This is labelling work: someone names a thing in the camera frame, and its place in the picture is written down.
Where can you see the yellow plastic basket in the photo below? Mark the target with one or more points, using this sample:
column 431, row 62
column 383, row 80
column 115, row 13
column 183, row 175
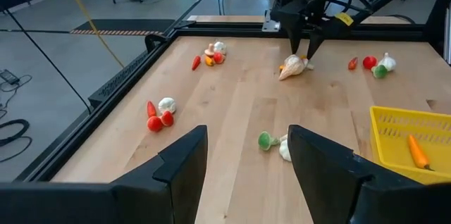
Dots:
column 387, row 153

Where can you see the black hazard-striped floor mat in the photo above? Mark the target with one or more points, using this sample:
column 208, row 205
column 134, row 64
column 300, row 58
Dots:
column 123, row 26

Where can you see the black power adapter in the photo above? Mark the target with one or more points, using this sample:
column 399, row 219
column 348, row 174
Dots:
column 8, row 76

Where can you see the silver metal bracket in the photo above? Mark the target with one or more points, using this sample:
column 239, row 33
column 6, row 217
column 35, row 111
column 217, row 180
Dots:
column 271, row 24

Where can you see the orange carrot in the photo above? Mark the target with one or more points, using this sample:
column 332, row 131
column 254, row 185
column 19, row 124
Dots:
column 417, row 151

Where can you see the orange pepper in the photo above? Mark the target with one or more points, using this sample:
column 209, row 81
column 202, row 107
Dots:
column 280, row 66
column 209, row 61

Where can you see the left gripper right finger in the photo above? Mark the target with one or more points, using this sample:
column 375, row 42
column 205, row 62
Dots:
column 352, row 199

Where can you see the tan mushroom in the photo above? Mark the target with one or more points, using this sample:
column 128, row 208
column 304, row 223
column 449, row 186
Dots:
column 209, row 50

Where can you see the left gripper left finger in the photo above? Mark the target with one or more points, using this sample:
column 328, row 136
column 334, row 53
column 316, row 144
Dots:
column 141, row 199

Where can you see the white plush toy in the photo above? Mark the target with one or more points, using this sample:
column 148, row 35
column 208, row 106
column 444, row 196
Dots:
column 291, row 67

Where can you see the green cap mushroom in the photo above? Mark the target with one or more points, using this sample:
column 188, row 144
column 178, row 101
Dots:
column 265, row 141
column 380, row 71

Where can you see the yellow tag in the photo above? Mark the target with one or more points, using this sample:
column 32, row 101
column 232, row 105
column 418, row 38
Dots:
column 344, row 19

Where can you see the red chili pepper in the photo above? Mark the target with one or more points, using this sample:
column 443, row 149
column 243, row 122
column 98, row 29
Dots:
column 151, row 108
column 352, row 63
column 196, row 62

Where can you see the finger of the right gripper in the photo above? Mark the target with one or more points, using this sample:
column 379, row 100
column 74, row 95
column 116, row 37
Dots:
column 317, row 41
column 294, row 34

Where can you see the black aluminium table frame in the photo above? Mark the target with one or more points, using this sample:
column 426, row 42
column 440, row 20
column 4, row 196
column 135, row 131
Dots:
column 56, row 153

